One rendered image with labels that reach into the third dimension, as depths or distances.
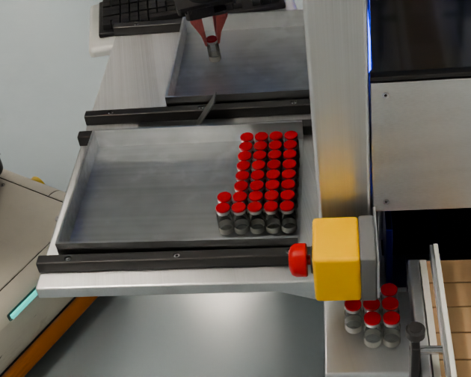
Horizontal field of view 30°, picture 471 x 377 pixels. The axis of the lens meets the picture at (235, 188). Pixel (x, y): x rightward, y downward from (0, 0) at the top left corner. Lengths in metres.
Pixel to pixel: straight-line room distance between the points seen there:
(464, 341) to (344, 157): 0.25
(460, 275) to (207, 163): 0.46
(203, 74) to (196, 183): 0.30
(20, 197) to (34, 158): 0.60
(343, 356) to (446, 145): 0.29
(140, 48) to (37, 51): 1.87
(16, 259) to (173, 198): 0.94
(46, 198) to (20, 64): 1.21
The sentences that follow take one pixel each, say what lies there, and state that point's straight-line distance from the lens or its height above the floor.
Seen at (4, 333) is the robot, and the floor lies 0.23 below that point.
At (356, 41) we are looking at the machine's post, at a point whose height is 1.26.
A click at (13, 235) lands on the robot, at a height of 0.28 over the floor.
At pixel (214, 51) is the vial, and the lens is 1.58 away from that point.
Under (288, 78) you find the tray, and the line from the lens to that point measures 1.52.
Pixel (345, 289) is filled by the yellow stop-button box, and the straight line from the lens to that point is 1.02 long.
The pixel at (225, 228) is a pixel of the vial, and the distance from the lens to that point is 1.23.
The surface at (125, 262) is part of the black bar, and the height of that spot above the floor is 0.90.
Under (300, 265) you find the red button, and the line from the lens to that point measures 1.01.
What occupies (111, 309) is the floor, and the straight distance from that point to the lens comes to 2.39.
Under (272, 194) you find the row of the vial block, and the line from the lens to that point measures 1.22.
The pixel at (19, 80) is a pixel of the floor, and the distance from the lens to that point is 3.38.
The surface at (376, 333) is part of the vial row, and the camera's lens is 1.07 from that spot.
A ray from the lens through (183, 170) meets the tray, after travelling 1.36.
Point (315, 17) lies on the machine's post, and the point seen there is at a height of 1.29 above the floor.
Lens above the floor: 1.74
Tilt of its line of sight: 41 degrees down
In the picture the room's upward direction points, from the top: 9 degrees counter-clockwise
